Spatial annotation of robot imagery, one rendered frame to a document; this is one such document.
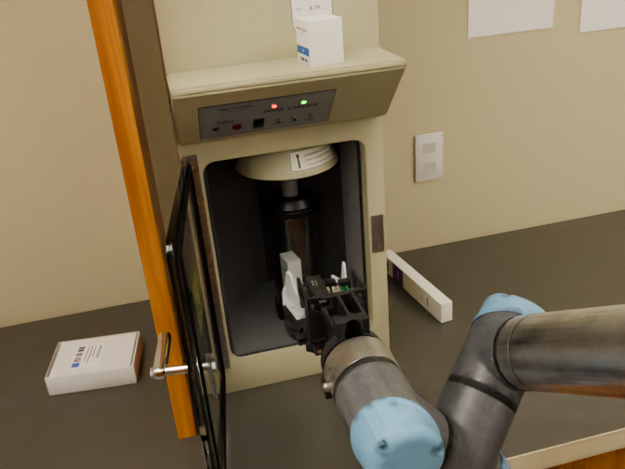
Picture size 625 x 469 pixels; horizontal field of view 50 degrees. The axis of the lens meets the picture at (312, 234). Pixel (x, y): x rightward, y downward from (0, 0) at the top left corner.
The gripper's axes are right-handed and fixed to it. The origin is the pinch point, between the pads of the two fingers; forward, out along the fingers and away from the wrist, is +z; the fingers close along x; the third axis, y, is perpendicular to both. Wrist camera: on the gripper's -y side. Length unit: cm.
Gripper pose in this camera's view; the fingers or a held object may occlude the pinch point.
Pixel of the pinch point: (312, 289)
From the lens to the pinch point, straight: 90.8
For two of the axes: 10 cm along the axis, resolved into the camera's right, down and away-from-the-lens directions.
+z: -2.4, -4.1, 8.8
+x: -9.7, 1.6, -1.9
